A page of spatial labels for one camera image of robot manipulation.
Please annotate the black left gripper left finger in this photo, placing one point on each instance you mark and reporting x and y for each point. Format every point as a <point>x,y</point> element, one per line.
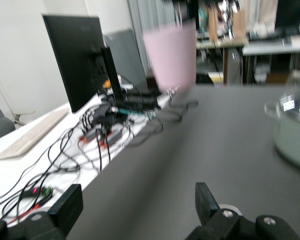
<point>68,205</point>

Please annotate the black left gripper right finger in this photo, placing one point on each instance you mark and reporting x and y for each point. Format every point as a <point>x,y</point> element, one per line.
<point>204,203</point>

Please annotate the pink plastic cup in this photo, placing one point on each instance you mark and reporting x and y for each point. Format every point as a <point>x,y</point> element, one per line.
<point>170,55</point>

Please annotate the green terminal connector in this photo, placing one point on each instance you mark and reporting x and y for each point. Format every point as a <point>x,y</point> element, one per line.
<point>47,192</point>

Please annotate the black device with red light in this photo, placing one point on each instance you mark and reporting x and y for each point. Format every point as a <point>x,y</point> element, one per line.
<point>31,192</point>

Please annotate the orange-edged adapter box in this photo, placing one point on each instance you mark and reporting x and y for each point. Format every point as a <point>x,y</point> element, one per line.
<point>90,135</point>
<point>111,138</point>

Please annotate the white keyboard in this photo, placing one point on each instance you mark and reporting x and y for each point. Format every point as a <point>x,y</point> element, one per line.
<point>32,135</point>

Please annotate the grey-green cooking pot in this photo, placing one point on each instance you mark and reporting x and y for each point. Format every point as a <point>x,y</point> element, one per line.
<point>290,142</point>

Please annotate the grey office chair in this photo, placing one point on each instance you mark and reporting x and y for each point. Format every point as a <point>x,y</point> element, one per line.
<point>0,122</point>

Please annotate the yellow emergency stop button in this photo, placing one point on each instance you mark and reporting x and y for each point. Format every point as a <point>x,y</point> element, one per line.
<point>107,84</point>

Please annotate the black computer monitor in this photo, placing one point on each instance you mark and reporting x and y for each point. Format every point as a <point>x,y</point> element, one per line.
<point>75,57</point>

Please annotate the grey vertical blinds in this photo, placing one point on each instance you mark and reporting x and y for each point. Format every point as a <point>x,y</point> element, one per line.
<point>140,20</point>

